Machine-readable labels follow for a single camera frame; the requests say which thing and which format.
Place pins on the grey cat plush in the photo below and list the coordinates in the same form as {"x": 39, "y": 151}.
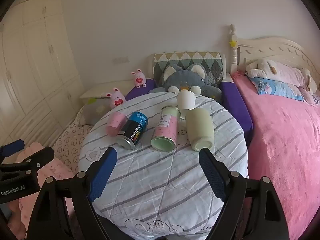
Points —
{"x": 180, "y": 81}

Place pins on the cream wardrobe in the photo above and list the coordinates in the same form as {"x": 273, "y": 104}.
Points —
{"x": 37, "y": 67}

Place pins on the pink bunny toy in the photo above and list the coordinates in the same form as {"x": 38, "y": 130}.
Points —
{"x": 117, "y": 100}
{"x": 139, "y": 80}

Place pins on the white cup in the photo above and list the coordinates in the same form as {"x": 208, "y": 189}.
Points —
{"x": 186, "y": 100}

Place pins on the blue printed pillow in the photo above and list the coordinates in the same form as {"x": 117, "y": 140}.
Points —
{"x": 277, "y": 88}

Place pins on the white plush toy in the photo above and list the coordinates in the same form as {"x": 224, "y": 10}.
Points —
{"x": 275, "y": 72}

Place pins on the cream bed headboard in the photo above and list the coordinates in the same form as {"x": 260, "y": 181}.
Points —
{"x": 275, "y": 47}

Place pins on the black and blue can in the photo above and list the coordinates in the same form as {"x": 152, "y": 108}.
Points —
{"x": 132, "y": 131}

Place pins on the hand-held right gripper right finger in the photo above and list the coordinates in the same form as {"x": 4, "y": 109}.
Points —
{"x": 212, "y": 177}

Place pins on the grey cushion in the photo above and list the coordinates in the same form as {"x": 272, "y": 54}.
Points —
{"x": 95, "y": 112}

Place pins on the pink blanket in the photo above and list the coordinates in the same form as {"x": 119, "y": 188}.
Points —
{"x": 280, "y": 142}

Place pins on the small pink cup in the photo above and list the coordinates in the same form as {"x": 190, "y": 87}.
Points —
{"x": 115, "y": 123}

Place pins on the heart print sheet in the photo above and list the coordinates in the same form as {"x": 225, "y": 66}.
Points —
{"x": 70, "y": 150}

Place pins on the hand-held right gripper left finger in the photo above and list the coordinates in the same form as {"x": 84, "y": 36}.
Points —
{"x": 102, "y": 177}

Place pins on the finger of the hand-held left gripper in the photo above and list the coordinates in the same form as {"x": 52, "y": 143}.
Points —
{"x": 37, "y": 158}
{"x": 12, "y": 147}

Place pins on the diamond pattern cushion cover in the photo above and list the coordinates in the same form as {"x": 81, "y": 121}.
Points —
{"x": 200, "y": 60}

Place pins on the pink and green cup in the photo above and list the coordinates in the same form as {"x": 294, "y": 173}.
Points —
{"x": 165, "y": 132}

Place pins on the pink cloth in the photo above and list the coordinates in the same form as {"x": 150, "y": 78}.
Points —
{"x": 60, "y": 171}

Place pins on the pale green cup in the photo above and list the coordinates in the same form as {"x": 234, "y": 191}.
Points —
{"x": 200, "y": 130}

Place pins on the yellow star sticker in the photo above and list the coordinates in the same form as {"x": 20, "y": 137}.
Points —
{"x": 233, "y": 43}

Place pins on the purple bed bumper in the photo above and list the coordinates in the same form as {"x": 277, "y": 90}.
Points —
{"x": 237, "y": 100}
{"x": 140, "y": 90}

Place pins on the white nightstand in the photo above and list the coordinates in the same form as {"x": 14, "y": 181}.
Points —
{"x": 105, "y": 90}

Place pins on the pink printed pillow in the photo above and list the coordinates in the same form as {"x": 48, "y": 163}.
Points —
{"x": 312, "y": 97}

